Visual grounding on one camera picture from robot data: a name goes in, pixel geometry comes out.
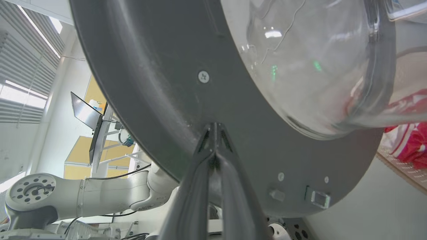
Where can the grey robot joint with holes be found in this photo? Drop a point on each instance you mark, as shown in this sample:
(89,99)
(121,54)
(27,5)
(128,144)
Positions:
(293,230)

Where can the red and white clothing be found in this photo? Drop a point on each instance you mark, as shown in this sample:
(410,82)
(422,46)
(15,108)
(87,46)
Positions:
(413,146)

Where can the black flat monitor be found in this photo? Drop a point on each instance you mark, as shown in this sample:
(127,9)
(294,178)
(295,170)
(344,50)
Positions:
(95,143)

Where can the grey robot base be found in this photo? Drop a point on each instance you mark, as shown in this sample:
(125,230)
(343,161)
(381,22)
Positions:
(50,233)

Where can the yellow partition panel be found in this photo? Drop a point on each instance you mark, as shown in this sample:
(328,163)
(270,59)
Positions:
(80,153)

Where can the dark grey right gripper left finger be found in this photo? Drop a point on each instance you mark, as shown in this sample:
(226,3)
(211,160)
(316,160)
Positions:
(195,200)

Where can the white metal monitor stand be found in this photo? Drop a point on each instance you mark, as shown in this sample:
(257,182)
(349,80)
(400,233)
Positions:
(100,165)

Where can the black monitor screen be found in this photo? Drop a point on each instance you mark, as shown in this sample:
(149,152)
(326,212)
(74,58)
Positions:
(85,111)

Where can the teal device on stand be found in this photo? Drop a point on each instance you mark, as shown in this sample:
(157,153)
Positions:
(126,138)

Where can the grey washing machine door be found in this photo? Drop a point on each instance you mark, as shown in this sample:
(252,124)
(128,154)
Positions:
(160,86)

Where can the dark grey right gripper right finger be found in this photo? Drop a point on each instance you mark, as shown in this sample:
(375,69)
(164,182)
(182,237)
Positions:
(238,206)

